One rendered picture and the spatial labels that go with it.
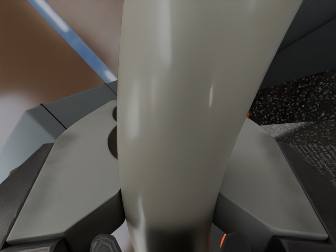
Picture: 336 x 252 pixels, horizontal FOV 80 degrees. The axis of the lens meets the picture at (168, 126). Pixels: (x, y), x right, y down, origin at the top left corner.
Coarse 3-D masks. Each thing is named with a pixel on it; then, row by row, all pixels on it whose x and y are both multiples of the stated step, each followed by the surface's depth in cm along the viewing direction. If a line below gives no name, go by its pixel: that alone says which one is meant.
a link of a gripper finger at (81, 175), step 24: (96, 120) 9; (72, 144) 8; (96, 144) 8; (48, 168) 7; (72, 168) 7; (96, 168) 7; (48, 192) 6; (72, 192) 6; (96, 192) 6; (120, 192) 6; (24, 216) 5; (48, 216) 5; (72, 216) 5; (96, 216) 6; (120, 216) 6; (24, 240) 5; (72, 240) 5
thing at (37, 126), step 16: (80, 96) 77; (96, 96) 84; (112, 96) 93; (32, 112) 59; (48, 112) 63; (64, 112) 67; (80, 112) 72; (16, 128) 61; (32, 128) 59; (48, 128) 59; (64, 128) 63; (16, 144) 63; (32, 144) 62; (0, 160) 69; (16, 160) 66; (0, 176) 72
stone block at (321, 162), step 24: (288, 48) 95; (312, 48) 70; (288, 72) 63; (312, 72) 51; (264, 96) 63; (288, 96) 55; (312, 96) 49; (264, 120) 61; (288, 120) 54; (312, 120) 48; (288, 144) 59; (312, 144) 52
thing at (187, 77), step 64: (128, 0) 3; (192, 0) 3; (256, 0) 3; (128, 64) 3; (192, 64) 3; (256, 64) 3; (128, 128) 4; (192, 128) 3; (128, 192) 5; (192, 192) 4
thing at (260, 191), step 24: (240, 144) 8; (264, 144) 8; (240, 168) 7; (264, 168) 7; (288, 168) 7; (240, 192) 6; (264, 192) 6; (288, 192) 6; (216, 216) 6; (240, 216) 6; (264, 216) 5; (288, 216) 5; (312, 216) 5; (264, 240) 5
